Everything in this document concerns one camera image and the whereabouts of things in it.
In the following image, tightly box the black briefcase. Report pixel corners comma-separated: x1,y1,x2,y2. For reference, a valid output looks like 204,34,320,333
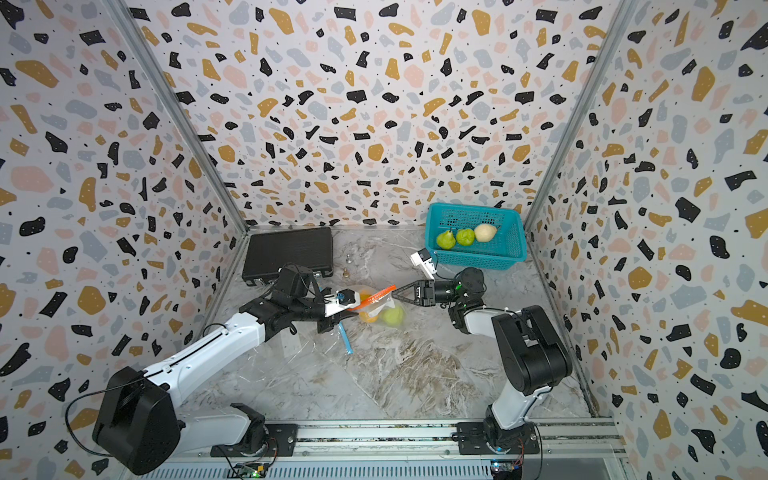
241,227,334,286

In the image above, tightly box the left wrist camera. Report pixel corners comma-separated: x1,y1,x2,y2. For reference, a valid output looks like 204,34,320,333
324,289,361,317

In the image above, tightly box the green circuit board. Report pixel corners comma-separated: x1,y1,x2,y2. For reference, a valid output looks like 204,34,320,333
228,463,268,480

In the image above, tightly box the beige round fruit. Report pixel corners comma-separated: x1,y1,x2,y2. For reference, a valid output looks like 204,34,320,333
474,223,498,243

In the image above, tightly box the clear blue zip-top bag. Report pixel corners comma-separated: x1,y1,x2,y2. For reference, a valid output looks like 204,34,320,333
289,299,354,355

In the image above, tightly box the orange fruit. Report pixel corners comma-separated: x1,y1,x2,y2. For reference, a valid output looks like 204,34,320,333
358,307,380,323

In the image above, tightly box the clear red zip-top bag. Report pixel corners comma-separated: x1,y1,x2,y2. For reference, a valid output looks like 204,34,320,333
352,285,404,327

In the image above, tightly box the green pear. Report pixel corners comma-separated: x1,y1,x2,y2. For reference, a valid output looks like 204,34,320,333
436,230,457,250

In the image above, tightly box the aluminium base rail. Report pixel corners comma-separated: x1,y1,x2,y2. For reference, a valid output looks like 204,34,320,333
147,418,635,479

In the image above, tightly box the green lime fruit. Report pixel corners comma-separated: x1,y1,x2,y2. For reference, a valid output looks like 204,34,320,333
379,304,406,328

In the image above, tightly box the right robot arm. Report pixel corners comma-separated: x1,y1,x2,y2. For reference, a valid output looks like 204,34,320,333
392,267,573,453

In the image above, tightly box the green apple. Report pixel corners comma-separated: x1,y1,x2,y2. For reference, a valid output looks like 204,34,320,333
455,228,476,246

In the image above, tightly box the teal plastic basket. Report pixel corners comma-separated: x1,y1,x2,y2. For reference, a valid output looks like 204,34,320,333
425,203,527,270

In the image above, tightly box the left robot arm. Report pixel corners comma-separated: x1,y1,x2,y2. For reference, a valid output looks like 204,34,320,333
92,264,361,475

